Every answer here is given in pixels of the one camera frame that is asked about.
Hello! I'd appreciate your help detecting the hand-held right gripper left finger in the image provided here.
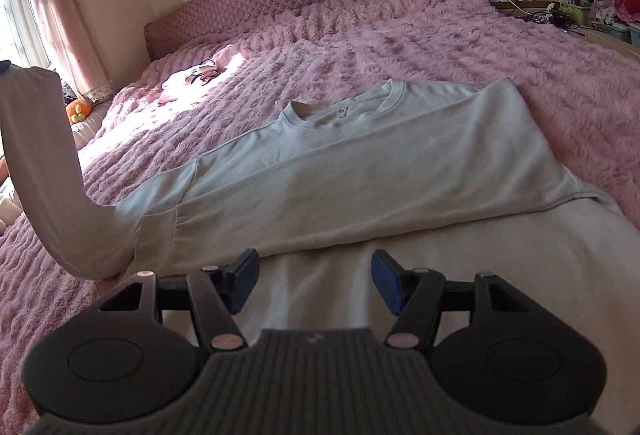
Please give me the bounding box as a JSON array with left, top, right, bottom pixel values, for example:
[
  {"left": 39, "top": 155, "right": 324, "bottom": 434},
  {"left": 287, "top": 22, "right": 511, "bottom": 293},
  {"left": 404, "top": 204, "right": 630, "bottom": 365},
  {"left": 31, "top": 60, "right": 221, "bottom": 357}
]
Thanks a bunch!
[{"left": 100, "top": 249, "right": 260, "bottom": 351}]

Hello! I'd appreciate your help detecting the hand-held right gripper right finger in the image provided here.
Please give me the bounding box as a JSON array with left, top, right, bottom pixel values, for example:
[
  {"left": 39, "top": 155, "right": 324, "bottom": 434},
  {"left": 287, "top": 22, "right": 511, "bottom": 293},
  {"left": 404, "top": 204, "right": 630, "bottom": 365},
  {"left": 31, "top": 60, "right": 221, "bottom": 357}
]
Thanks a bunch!
[{"left": 372, "top": 249, "right": 539, "bottom": 351}]

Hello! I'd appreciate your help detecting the white sweatshirt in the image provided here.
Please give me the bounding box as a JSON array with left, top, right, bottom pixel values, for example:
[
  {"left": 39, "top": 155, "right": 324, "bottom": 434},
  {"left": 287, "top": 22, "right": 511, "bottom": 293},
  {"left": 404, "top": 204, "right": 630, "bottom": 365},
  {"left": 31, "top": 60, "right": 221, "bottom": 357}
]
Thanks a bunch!
[{"left": 0, "top": 65, "right": 640, "bottom": 416}]

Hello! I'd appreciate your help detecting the window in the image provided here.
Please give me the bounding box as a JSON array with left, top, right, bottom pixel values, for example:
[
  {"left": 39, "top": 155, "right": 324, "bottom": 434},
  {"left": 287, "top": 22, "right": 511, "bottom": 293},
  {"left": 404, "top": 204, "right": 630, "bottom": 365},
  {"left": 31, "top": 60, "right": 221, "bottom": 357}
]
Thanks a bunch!
[{"left": 0, "top": 0, "right": 51, "bottom": 68}]

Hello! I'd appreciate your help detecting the pink curtain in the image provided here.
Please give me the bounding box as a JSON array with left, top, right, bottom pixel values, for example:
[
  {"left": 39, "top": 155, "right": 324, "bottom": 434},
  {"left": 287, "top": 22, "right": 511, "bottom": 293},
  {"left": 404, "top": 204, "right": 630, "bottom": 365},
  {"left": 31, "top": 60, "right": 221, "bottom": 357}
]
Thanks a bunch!
[{"left": 15, "top": 0, "right": 113, "bottom": 103}]

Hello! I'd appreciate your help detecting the orange plush toy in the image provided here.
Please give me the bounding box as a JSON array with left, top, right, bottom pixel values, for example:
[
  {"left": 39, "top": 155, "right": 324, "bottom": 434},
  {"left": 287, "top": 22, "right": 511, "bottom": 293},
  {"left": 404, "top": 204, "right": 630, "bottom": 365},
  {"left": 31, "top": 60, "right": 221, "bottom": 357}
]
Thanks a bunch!
[{"left": 65, "top": 99, "right": 94, "bottom": 124}]

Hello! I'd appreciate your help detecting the small pink garment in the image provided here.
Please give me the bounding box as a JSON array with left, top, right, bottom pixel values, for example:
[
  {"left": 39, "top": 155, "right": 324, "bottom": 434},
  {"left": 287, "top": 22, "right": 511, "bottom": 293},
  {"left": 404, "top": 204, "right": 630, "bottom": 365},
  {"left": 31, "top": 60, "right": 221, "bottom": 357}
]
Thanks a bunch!
[{"left": 159, "top": 57, "right": 227, "bottom": 108}]

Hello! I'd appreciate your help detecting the pink fluffy blanket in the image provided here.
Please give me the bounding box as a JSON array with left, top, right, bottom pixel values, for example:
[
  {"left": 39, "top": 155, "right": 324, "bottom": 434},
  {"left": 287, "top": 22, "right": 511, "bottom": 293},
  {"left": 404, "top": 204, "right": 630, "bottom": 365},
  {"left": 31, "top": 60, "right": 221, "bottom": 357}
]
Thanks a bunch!
[{"left": 0, "top": 0, "right": 640, "bottom": 435}]

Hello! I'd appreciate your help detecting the wooden nightstand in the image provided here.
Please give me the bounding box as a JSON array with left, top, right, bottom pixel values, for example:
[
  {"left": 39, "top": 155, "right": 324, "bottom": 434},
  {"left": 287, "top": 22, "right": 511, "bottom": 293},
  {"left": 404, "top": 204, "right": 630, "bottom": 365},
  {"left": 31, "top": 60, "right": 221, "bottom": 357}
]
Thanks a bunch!
[{"left": 492, "top": 0, "right": 568, "bottom": 18}]

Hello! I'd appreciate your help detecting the green storage bin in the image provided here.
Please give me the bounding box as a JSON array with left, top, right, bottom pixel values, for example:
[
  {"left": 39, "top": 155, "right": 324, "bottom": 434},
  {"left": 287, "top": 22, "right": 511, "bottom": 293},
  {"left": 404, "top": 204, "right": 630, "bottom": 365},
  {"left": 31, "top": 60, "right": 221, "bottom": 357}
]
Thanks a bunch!
[{"left": 559, "top": 2, "right": 597, "bottom": 26}]

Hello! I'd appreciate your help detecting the blue storage bin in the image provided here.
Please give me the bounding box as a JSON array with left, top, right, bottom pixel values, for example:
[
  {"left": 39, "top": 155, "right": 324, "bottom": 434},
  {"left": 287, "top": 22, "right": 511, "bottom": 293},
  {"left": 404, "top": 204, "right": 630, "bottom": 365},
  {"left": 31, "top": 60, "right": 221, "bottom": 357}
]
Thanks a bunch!
[{"left": 604, "top": 22, "right": 640, "bottom": 46}]

